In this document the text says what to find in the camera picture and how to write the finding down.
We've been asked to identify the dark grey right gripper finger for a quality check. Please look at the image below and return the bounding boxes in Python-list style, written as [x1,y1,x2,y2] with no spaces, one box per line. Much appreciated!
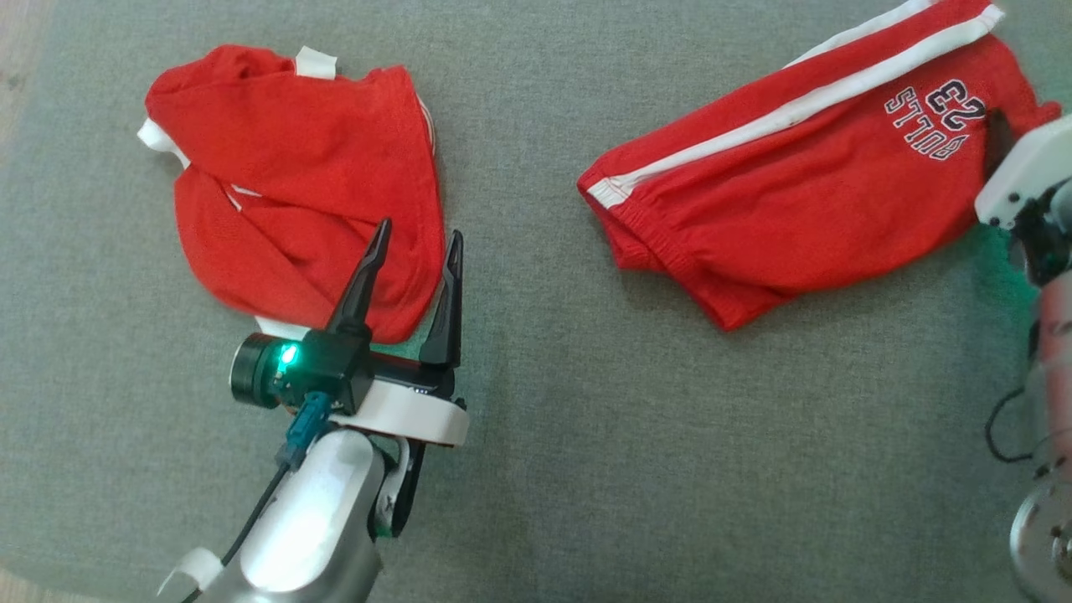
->
[985,107,1016,181]

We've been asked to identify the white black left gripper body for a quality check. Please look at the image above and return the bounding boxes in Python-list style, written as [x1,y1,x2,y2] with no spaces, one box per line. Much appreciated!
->
[331,352,470,447]

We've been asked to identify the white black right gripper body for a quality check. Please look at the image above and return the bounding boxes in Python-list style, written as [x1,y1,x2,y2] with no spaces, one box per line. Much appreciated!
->
[976,113,1072,231]

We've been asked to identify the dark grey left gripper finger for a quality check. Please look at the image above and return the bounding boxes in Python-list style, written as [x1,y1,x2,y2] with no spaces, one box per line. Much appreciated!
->
[419,230,465,369]
[327,218,393,336]

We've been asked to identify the red basketball jersey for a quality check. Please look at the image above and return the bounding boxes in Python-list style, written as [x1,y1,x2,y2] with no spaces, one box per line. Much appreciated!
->
[138,44,447,344]

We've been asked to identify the red white-striped shorts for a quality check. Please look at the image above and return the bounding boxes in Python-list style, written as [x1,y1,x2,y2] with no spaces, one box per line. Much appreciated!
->
[577,0,1063,332]

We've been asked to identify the yellow and grey sofa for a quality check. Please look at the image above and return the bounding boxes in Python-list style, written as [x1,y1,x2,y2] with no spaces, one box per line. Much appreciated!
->
[0,0,1072,603]

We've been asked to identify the black left cable, blue connector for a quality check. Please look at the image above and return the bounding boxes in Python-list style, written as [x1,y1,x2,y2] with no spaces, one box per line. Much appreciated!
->
[180,392,332,603]

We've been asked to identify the black cable, blue connector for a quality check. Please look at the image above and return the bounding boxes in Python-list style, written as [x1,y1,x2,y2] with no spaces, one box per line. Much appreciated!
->
[986,385,1041,466]
[180,392,332,603]

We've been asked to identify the black right cable, blue connector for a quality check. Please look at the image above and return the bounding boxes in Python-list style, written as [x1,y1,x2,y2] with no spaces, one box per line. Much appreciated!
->
[986,385,1041,466]

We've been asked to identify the white cable strap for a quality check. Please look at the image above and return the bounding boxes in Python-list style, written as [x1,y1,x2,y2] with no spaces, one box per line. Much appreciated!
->
[157,548,224,597]

